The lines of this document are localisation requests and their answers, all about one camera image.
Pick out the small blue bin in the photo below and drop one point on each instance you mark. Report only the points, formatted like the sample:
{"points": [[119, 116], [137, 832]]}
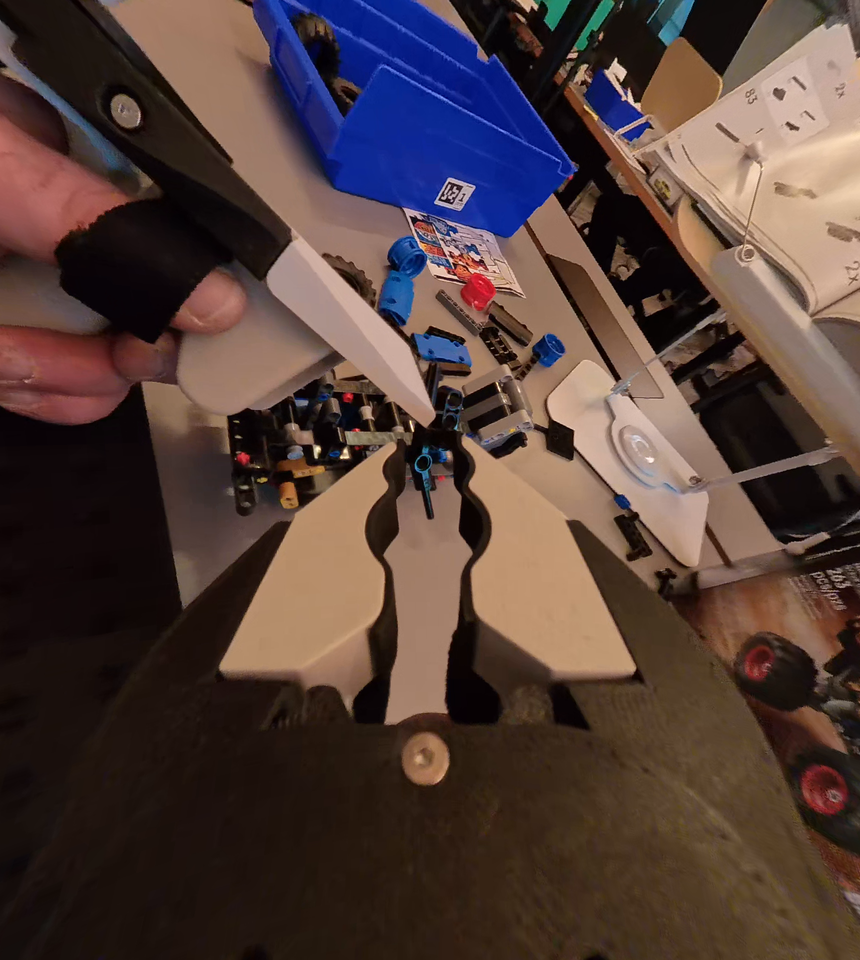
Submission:
{"points": [[609, 101]]}

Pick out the blue wheel rim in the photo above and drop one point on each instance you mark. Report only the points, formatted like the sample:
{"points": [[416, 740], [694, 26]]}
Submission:
{"points": [[548, 350], [407, 255]]}

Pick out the toy truck chassis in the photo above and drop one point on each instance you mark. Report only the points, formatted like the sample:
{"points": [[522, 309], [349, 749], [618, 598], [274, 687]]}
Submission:
{"points": [[490, 397]]}

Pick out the instruction booklet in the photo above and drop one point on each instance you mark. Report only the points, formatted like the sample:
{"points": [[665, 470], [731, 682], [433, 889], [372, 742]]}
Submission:
{"points": [[812, 150]]}

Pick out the black smooth beam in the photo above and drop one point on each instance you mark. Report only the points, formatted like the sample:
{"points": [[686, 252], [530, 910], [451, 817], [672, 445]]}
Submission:
{"points": [[456, 369]]}

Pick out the blue storage bin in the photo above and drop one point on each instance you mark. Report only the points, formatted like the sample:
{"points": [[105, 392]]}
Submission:
{"points": [[437, 150]]}

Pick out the blue curved panel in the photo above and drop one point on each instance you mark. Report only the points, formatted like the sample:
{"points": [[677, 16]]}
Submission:
{"points": [[396, 298]]}

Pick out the red wheel rim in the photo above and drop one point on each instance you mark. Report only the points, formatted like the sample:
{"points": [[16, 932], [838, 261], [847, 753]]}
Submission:
{"points": [[478, 291]]}

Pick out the grey holed beam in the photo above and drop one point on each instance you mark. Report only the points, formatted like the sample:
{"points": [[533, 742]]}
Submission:
{"points": [[460, 312]]}

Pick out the black holed beam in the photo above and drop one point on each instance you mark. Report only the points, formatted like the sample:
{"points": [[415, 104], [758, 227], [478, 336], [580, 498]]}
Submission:
{"points": [[448, 334]]}

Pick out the black rod with connector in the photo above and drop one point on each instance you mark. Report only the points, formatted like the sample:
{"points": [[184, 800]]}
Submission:
{"points": [[427, 495]]}

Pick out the blue flat panel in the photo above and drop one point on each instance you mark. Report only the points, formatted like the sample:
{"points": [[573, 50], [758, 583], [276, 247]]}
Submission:
{"points": [[441, 350]]}

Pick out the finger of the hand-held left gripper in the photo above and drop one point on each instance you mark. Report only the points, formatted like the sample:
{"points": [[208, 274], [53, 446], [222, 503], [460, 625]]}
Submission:
{"points": [[347, 315]]}

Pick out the long black beam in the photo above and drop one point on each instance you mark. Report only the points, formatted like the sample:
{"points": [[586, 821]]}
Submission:
{"points": [[666, 583], [526, 367]]}

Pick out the black beam frame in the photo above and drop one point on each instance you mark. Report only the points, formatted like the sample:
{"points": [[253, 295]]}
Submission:
{"points": [[497, 345]]}

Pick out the person's left hand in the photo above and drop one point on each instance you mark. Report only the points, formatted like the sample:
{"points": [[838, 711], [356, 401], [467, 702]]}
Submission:
{"points": [[2, 180]]}

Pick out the black rubber tyre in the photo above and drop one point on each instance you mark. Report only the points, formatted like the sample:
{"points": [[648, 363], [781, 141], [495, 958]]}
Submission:
{"points": [[358, 281], [317, 41], [345, 95]]}

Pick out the printed sticker sheet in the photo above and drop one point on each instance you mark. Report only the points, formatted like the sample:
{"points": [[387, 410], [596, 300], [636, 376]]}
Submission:
{"points": [[467, 247]]}

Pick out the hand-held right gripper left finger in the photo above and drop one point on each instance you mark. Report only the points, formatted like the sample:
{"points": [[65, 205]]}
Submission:
{"points": [[302, 600]]}

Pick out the black grid plate on axle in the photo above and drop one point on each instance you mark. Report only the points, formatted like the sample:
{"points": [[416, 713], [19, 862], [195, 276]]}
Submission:
{"points": [[559, 442]]}

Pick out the black L-shaped beam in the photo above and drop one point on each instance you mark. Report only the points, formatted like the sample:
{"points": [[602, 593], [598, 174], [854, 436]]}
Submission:
{"points": [[632, 534]]}

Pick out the white book stand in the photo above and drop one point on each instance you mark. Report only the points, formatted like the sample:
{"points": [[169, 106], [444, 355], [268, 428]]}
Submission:
{"points": [[595, 420]]}

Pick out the monster truck toy box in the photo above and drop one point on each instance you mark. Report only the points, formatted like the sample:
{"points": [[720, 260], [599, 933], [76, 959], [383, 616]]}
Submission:
{"points": [[849, 750]]}

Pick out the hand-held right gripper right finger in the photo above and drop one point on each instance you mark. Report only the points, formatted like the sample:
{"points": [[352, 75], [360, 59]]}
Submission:
{"points": [[550, 600]]}

